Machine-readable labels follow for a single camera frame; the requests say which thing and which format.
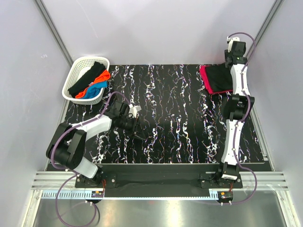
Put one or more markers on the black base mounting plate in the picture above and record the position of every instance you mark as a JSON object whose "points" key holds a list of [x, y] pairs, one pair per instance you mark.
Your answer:
{"points": [[221, 172]]}

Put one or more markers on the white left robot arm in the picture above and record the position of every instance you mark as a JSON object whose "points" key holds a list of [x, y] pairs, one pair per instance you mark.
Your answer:
{"points": [[67, 146]]}

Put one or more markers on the folded pink t shirt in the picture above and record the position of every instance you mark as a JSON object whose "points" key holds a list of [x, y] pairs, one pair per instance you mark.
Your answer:
{"points": [[206, 80]]}

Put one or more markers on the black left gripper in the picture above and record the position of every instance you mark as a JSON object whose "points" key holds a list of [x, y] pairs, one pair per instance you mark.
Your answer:
{"points": [[134, 120]]}

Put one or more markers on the right aluminium corner post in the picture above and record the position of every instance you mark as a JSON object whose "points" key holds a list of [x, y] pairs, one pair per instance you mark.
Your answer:
{"points": [[264, 27]]}

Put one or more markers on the black t shirt in basket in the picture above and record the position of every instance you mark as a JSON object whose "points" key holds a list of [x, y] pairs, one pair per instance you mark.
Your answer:
{"points": [[87, 78]]}

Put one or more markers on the orange t shirt in basket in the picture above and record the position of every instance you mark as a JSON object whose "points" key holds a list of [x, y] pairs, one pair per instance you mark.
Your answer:
{"points": [[104, 76]]}

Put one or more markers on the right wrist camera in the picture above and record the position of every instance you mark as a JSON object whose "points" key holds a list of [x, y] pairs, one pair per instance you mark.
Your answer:
{"points": [[236, 47]]}

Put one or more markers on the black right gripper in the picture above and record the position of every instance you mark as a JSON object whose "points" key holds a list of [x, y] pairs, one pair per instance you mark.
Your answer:
{"points": [[226, 54]]}

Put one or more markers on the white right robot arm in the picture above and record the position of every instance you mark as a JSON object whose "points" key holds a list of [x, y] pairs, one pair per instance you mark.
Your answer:
{"points": [[238, 106]]}

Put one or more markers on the aluminium frame rail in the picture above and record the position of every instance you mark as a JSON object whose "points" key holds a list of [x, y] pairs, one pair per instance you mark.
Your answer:
{"points": [[110, 179]]}

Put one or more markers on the blue t shirt in basket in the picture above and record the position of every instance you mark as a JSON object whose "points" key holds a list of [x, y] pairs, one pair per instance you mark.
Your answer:
{"points": [[94, 90]]}

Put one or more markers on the black t shirt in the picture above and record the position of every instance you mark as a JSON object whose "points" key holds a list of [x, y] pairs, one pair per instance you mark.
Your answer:
{"points": [[87, 78], [219, 79]]}

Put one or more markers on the aluminium corner post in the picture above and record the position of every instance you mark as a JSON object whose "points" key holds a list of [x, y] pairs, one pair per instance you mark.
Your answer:
{"points": [[264, 27], [53, 30]]}

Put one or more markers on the left aluminium corner post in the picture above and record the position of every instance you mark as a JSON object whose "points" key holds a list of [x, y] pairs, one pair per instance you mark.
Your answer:
{"points": [[53, 30]]}

